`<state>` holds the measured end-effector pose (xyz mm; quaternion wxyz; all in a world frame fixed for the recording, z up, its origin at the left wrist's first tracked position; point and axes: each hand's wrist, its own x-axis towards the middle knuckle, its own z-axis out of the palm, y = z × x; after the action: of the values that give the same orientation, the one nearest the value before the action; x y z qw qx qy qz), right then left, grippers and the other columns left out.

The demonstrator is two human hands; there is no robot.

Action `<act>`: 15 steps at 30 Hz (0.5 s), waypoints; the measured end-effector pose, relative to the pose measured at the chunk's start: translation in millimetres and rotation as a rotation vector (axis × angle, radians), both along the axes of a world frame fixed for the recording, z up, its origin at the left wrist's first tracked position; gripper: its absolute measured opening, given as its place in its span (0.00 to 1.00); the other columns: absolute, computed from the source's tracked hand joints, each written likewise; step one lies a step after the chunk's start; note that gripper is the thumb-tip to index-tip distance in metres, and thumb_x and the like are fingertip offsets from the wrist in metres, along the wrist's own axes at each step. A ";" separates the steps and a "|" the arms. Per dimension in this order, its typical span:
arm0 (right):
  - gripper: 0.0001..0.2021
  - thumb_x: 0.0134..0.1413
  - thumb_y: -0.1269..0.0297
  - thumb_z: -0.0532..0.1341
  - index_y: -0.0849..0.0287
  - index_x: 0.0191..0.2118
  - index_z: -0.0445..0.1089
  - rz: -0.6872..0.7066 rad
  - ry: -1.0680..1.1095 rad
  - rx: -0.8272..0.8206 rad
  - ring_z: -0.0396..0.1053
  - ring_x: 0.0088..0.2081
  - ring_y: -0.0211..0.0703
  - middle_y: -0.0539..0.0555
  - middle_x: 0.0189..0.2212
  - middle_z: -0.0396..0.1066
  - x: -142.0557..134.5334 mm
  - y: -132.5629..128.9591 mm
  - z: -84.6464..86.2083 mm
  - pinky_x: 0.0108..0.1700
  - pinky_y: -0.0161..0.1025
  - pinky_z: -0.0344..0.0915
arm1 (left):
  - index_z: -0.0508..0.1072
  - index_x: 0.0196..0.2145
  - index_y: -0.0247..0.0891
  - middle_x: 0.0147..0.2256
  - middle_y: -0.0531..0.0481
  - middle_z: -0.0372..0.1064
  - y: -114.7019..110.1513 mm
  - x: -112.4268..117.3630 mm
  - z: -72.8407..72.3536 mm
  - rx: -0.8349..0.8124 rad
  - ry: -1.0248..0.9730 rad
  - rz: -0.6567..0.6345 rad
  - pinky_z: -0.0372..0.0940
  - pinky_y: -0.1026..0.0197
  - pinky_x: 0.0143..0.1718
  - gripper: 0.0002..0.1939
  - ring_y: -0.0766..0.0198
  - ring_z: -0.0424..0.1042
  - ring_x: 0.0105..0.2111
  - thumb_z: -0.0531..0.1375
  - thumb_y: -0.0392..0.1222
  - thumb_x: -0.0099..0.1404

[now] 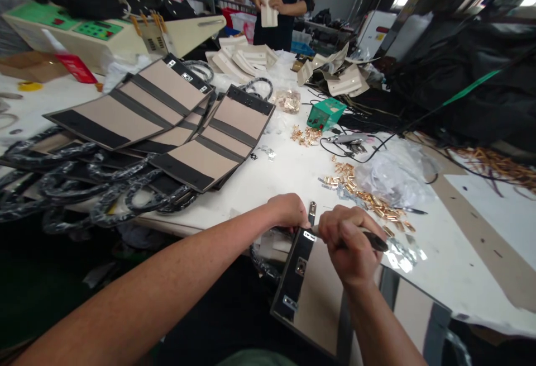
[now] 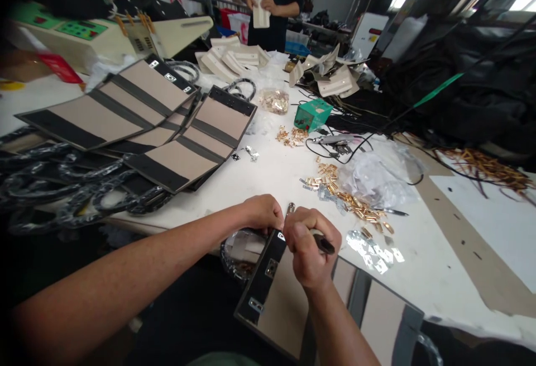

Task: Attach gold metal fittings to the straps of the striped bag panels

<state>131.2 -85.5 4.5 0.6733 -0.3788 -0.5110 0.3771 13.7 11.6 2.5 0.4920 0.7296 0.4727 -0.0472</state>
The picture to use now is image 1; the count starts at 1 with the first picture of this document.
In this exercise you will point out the person's left hand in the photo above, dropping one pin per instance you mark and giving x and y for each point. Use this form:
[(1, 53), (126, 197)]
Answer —
[(289, 210)]

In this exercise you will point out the person's right hand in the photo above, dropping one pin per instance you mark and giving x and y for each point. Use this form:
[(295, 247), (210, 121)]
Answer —
[(356, 257)]

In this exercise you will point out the person's right fingers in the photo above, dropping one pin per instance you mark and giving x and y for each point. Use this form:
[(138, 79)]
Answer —
[(341, 229)]

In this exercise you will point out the person's left fingers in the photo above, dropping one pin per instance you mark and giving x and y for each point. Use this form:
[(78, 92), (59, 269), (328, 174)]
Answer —
[(303, 218)]

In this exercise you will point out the silver metal clasp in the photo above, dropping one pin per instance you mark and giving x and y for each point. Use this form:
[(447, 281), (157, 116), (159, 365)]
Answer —
[(312, 211)]

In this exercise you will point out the beige black bag panel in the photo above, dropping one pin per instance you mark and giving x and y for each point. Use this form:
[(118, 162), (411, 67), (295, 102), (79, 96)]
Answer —
[(318, 299)]

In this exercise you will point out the pile of gold metal clips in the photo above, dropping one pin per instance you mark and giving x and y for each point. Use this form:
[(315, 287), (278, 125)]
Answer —
[(368, 200)]

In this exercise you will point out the pile of shiny silver plates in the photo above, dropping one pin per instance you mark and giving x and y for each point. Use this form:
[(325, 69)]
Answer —
[(404, 253)]

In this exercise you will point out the black pen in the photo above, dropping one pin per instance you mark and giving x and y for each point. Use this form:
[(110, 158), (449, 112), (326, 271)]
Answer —
[(412, 211)]

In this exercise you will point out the small silver metal plates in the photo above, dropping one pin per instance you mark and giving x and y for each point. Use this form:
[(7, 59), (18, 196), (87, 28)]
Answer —
[(268, 153)]

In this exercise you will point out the heap of clear plastic bags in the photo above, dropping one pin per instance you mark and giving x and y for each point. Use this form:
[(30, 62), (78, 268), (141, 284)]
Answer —
[(393, 173)]

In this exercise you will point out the small heap of gold fittings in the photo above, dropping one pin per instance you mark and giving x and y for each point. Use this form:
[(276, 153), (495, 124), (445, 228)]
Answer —
[(307, 135)]

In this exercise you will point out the grey electric hand tool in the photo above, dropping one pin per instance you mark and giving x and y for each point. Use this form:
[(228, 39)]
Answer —
[(349, 139)]

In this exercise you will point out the green plastic box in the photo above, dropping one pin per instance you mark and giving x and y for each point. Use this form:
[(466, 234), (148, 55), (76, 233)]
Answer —
[(324, 114)]

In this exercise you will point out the plastic bag of gold fittings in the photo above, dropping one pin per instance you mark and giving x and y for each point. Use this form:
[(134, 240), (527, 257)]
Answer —
[(287, 101)]

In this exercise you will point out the long beige cardboard strip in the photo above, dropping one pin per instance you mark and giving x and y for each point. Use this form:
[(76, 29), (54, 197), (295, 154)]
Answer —
[(473, 223)]

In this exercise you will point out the pile of cream leather flaps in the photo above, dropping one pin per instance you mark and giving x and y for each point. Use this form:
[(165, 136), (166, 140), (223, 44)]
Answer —
[(343, 79)]

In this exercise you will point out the person's body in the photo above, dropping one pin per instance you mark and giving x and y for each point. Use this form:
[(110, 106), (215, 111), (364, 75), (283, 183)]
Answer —
[(259, 359)]

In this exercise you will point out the blue plastic crate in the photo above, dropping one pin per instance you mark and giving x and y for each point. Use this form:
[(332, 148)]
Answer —
[(302, 48)]

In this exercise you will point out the pile of gold brown strips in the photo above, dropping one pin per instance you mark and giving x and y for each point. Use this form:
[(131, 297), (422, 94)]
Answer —
[(498, 165)]

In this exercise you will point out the pile of cream leather pieces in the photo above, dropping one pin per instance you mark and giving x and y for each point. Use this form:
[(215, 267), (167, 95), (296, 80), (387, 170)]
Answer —
[(243, 58)]

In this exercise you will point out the stack of beige bag panels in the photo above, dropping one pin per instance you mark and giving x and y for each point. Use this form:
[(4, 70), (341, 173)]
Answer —
[(167, 102)]

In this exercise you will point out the white appliance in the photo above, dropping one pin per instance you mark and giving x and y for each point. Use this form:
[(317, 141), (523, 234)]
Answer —
[(377, 30)]

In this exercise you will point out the heap of black bags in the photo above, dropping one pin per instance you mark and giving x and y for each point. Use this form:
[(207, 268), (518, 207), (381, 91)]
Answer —
[(469, 72)]

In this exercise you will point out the cream leather piece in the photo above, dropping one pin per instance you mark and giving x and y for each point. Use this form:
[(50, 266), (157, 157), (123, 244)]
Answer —
[(269, 14)]

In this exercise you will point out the red plastic bin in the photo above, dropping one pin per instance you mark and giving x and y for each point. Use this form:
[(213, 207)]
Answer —
[(234, 20)]

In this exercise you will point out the cream machine with green panels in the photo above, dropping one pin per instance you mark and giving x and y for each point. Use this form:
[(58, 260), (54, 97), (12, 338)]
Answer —
[(117, 39)]

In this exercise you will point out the red glue bottle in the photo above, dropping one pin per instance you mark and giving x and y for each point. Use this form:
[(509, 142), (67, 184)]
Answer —
[(77, 66)]

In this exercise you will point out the yellow tape roll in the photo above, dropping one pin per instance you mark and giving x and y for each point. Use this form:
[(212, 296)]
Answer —
[(30, 86)]

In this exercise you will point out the brown cardboard box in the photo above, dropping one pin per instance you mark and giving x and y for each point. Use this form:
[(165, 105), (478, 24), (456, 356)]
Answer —
[(29, 66)]

